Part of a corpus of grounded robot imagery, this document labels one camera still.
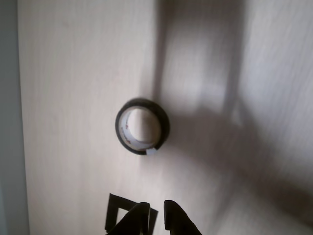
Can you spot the black tape roll white core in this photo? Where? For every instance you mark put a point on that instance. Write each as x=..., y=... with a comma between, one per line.
x=119, y=132

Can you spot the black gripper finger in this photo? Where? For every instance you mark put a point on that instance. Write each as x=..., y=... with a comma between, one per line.
x=177, y=220
x=133, y=221

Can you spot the black tape square target outline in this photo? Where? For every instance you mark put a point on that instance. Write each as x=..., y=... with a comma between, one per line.
x=113, y=210

